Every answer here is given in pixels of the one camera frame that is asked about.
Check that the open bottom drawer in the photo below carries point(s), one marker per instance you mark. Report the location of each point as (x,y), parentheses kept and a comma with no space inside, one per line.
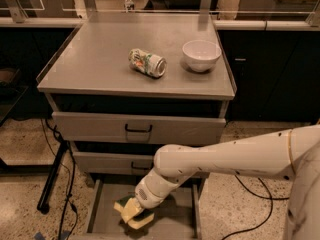
(177,218)

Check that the black top drawer handle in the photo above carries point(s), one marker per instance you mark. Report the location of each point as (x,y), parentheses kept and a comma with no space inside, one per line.
(128,128)

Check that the white rail bar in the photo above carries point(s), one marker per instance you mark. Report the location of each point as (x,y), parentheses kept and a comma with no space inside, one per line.
(218,24)

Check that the black drawer handle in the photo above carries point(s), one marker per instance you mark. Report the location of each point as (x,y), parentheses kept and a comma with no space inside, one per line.
(128,128)
(141,166)

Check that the top drawer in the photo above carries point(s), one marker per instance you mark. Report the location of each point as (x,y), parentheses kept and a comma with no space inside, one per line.
(98,127)

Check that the grey drawer cabinet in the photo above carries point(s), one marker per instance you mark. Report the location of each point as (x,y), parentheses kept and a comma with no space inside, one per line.
(92,74)

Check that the black middle drawer handle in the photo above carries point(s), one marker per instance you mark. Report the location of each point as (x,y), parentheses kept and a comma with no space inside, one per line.
(141,166)

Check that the green and yellow sponge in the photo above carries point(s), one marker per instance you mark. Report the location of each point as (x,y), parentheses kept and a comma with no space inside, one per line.
(138,221)

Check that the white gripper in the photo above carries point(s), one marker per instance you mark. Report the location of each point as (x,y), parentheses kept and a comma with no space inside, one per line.
(144,192)

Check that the crushed soda can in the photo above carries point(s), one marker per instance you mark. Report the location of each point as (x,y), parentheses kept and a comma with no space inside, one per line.
(147,63)

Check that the middle drawer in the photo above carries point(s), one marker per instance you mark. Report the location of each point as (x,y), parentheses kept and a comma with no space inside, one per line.
(111,163)

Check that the white bowl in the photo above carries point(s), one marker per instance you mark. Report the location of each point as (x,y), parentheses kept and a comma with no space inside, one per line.
(201,55)

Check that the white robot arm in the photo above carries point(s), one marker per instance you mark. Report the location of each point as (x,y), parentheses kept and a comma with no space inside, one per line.
(293,154)

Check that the clear water bottle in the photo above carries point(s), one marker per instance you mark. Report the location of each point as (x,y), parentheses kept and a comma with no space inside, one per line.
(129,5)

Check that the black table leg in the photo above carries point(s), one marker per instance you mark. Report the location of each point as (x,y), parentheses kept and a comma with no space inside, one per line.
(43,204)

